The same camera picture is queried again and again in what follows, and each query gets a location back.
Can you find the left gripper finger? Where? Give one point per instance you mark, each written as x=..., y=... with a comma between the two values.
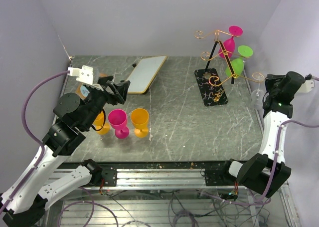
x=111, y=95
x=121, y=90

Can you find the pink wine glass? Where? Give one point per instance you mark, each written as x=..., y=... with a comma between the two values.
x=118, y=121
x=229, y=44

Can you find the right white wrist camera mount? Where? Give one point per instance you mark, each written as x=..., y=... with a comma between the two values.
x=308, y=85

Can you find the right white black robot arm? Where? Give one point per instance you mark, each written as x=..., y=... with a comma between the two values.
x=266, y=171

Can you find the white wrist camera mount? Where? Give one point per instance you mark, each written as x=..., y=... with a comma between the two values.
x=308, y=85
x=74, y=72

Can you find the gold black wine glass rack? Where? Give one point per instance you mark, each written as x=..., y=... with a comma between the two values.
x=208, y=80

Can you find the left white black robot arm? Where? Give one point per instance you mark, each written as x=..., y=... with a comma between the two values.
x=30, y=196

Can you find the yellow framed whiteboard tablet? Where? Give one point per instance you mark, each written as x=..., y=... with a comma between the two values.
x=144, y=73

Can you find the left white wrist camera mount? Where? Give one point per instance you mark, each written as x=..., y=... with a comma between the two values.
x=74, y=72

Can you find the yellow wine glass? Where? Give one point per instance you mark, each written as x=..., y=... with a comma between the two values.
x=100, y=124
x=140, y=120

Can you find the green wine glass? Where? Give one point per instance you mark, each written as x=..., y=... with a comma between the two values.
x=238, y=64

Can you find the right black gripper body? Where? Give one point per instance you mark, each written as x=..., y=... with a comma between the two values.
x=272, y=90

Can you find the orange picture book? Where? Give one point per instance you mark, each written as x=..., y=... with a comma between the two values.
x=81, y=89

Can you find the clear wine glass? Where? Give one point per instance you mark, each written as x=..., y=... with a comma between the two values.
x=258, y=94

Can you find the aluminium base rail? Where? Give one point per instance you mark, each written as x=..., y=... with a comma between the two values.
x=164, y=175

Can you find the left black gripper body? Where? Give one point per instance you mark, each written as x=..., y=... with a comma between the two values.
x=95, y=100

